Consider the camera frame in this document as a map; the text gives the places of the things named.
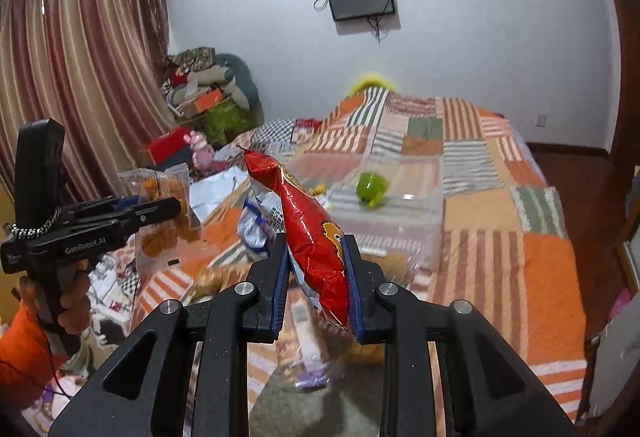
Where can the red snack bag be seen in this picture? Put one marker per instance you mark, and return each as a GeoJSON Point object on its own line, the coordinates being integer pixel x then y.
{"type": "Point", "coordinates": [305, 227]}

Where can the orange patchwork blanket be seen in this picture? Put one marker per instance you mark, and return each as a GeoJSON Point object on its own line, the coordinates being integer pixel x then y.
{"type": "Point", "coordinates": [500, 242]}

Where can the blue white snack packet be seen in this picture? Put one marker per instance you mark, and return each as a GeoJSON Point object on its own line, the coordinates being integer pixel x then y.
{"type": "Point", "coordinates": [257, 222]}

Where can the striped pink curtain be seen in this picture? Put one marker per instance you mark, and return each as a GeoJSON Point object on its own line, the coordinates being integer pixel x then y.
{"type": "Point", "coordinates": [75, 67]}

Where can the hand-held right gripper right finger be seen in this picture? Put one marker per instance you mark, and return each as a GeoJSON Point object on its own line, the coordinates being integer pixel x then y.
{"type": "Point", "coordinates": [354, 297]}

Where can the pink toy figure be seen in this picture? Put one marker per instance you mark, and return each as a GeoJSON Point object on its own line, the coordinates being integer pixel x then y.
{"type": "Point", "coordinates": [201, 149]}

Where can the checkered cloth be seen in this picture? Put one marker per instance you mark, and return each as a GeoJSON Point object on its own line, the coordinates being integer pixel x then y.
{"type": "Point", "coordinates": [272, 134]}

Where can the person's left forearm orange sleeve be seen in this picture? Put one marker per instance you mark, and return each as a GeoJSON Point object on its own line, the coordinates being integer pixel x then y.
{"type": "Point", "coordinates": [25, 357]}

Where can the green cup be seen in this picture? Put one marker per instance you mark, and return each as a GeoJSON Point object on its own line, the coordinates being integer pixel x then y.
{"type": "Point", "coordinates": [371, 188]}

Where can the person's left hand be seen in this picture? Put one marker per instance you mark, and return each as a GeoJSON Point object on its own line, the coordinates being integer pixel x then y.
{"type": "Point", "coordinates": [70, 302]}

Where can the red flat box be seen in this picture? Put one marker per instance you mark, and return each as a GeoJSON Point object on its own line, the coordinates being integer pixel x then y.
{"type": "Point", "coordinates": [165, 146]}

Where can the clear plastic storage box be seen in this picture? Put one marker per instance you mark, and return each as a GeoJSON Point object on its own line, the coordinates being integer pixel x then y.
{"type": "Point", "coordinates": [400, 227]}

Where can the clear packet with purple print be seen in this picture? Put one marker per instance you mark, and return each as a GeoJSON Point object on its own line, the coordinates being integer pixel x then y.
{"type": "Point", "coordinates": [307, 357]}

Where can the orange cardboard box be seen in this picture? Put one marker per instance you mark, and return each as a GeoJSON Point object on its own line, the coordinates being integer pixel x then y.
{"type": "Point", "coordinates": [200, 103]}

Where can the pink slipper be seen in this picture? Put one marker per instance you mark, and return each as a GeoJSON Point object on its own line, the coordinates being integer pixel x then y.
{"type": "Point", "coordinates": [620, 304]}

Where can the patterned dark cushion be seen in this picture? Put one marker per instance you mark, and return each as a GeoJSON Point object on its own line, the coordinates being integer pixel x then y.
{"type": "Point", "coordinates": [192, 58]}

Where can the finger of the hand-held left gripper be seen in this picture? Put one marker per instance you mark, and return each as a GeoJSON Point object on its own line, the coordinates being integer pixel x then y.
{"type": "Point", "coordinates": [107, 204]}
{"type": "Point", "coordinates": [155, 212]}

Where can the white paper bag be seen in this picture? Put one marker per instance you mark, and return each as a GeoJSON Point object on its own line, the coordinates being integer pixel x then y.
{"type": "Point", "coordinates": [220, 194]}

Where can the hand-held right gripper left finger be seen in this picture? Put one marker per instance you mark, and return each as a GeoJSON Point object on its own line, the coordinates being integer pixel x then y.
{"type": "Point", "coordinates": [279, 297]}

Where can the clear bag of fried snacks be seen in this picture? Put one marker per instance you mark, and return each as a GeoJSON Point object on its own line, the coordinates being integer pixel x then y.
{"type": "Point", "coordinates": [160, 187]}

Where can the white wall socket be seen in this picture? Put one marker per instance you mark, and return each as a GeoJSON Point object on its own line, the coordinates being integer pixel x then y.
{"type": "Point", "coordinates": [540, 120]}

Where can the yellow round object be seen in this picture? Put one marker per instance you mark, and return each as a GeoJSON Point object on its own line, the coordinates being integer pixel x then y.
{"type": "Point", "coordinates": [370, 81]}

